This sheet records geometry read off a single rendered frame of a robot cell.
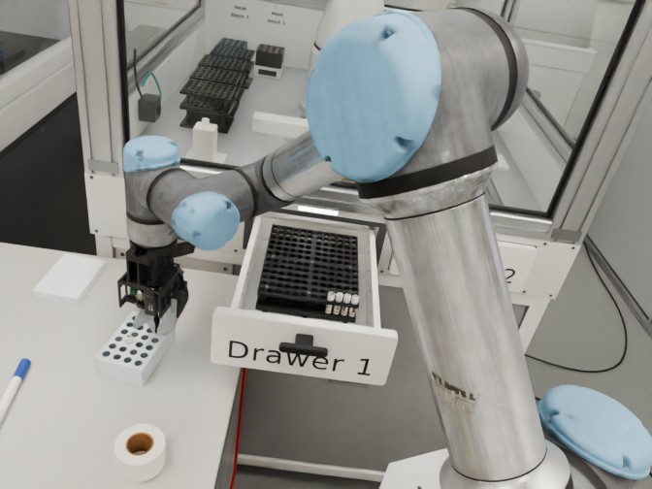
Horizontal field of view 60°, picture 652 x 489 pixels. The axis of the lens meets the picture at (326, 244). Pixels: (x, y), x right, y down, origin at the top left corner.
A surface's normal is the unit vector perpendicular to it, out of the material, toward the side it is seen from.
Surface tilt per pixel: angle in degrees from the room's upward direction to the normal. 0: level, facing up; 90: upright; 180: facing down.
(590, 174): 90
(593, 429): 7
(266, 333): 90
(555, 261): 90
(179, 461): 0
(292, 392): 90
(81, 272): 0
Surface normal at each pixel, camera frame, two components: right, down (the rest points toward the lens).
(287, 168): -0.72, 0.25
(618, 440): 0.21, -0.86
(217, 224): 0.71, 0.47
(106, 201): -0.04, 0.55
